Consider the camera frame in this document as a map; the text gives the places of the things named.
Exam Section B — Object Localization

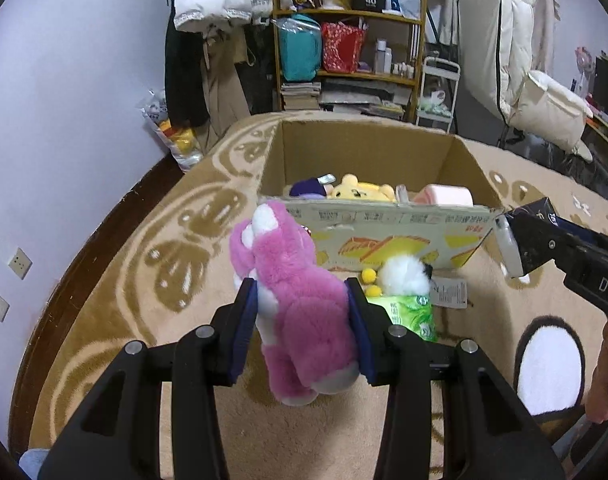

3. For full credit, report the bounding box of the green tissue pack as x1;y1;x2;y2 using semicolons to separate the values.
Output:
368;296;438;342

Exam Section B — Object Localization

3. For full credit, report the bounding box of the pink bear plush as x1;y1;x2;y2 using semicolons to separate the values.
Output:
229;200;359;406

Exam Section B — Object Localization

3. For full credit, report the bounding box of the purple witch doll plush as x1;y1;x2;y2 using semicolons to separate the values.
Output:
289;174;336;200

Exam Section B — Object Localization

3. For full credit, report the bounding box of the black white panda plush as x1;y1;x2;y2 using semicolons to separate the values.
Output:
360;255;433;298

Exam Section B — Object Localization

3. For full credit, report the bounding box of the right hand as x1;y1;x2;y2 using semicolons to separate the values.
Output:
585;320;608;424

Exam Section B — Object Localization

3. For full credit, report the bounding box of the white rolling cart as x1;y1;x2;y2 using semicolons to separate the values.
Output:
415;56;461;132

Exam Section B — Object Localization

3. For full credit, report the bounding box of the cardboard box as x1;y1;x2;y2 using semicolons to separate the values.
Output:
257;112;504;271

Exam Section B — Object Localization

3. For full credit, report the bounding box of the yellow bear plush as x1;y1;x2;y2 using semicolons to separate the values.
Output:
327;174;396;203

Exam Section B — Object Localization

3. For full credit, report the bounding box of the white padded chair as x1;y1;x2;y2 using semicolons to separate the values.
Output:
457;0;592;162

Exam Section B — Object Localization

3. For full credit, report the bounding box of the plastic bag of toys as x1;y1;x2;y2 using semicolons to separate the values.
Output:
140;90;203;174

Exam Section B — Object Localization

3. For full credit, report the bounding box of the wooden shelf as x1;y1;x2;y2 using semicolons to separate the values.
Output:
272;0;428;120

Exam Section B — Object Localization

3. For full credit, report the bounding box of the red bag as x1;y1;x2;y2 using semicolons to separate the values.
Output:
321;22;366;74

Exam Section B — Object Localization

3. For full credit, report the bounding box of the stack of books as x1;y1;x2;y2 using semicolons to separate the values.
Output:
280;81;321;110

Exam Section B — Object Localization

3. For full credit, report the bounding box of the beige hanging coat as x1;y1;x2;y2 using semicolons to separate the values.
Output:
198;27;250;154

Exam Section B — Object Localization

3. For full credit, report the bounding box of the teal bag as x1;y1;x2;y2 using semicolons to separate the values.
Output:
275;14;322;82

